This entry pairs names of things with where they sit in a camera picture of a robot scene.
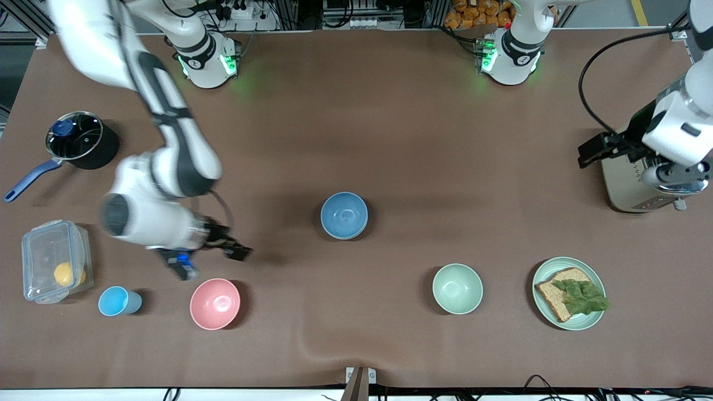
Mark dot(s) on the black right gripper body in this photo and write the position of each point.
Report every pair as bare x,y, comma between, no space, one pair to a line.
215,233

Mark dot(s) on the blue bowl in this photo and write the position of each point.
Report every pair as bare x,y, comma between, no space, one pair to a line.
344,214

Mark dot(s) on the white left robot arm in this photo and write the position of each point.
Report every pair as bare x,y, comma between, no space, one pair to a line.
677,128

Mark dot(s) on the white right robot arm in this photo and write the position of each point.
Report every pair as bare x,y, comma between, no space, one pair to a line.
184,161

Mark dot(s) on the pink bowl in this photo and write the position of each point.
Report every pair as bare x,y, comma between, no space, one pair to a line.
214,303

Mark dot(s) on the pale mint green bowl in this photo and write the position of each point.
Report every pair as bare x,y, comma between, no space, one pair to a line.
458,288

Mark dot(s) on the silver toaster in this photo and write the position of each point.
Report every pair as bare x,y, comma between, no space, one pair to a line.
624,189

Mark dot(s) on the light blue cup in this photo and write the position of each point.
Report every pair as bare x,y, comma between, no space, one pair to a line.
114,301

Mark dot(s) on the pale green plate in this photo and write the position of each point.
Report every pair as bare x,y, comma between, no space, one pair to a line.
593,278

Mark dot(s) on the green lettuce leaf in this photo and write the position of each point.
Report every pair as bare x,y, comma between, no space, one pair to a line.
582,298

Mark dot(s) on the brown bread slice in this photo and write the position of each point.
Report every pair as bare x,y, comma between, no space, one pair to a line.
551,294

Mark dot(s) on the yellow orange fruit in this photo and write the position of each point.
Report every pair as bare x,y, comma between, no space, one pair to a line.
64,274

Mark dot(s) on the glass lid with blue knob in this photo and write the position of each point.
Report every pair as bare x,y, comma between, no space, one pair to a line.
75,136

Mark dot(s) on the clear plastic lidded container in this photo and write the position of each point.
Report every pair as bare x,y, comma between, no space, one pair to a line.
44,250

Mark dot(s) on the bag of orange buns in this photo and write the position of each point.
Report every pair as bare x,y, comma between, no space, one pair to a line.
479,12

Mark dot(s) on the white power strip with plugs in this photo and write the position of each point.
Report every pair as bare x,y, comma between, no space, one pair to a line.
239,11

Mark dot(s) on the small white power strip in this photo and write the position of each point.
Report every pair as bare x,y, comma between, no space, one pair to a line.
365,23

